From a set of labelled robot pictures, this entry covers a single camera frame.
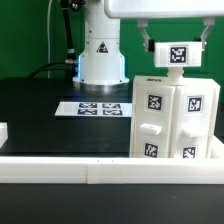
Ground white door panel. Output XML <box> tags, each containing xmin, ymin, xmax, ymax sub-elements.
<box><xmin>129</xmin><ymin>82</ymin><xmax>175</xmax><ymax>158</ymax></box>
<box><xmin>170</xmin><ymin>84</ymin><xmax>214</xmax><ymax>159</ymax></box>

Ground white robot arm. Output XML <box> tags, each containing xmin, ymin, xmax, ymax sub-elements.
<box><xmin>59</xmin><ymin>0</ymin><xmax>224</xmax><ymax>88</ymax></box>

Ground small white cabinet top box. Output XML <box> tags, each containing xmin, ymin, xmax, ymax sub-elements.
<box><xmin>154</xmin><ymin>41</ymin><xmax>202</xmax><ymax>68</ymax></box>

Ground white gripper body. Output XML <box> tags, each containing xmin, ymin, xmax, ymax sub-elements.
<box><xmin>104</xmin><ymin>0</ymin><xmax>224</xmax><ymax>18</ymax></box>

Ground white cabinet body box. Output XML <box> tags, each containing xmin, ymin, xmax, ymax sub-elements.
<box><xmin>133</xmin><ymin>69</ymin><xmax>220</xmax><ymax>158</ymax></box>

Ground white cable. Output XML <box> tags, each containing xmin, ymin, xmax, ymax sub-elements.
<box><xmin>46</xmin><ymin>0</ymin><xmax>54</xmax><ymax>79</ymax></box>

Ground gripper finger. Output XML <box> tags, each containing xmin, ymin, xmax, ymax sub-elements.
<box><xmin>194</xmin><ymin>17</ymin><xmax>215</xmax><ymax>50</ymax></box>
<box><xmin>137</xmin><ymin>19</ymin><xmax>155</xmax><ymax>52</ymax></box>

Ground white marker base sheet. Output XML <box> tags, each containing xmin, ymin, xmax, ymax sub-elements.
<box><xmin>55</xmin><ymin>102</ymin><xmax>132</xmax><ymax>117</ymax></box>

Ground white U-shaped fence frame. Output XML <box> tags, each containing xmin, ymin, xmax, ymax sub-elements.
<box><xmin>0</xmin><ymin>122</ymin><xmax>224</xmax><ymax>185</ymax></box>

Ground black cable conduit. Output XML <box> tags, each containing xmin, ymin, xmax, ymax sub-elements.
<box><xmin>27</xmin><ymin>0</ymin><xmax>80</xmax><ymax>80</ymax></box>

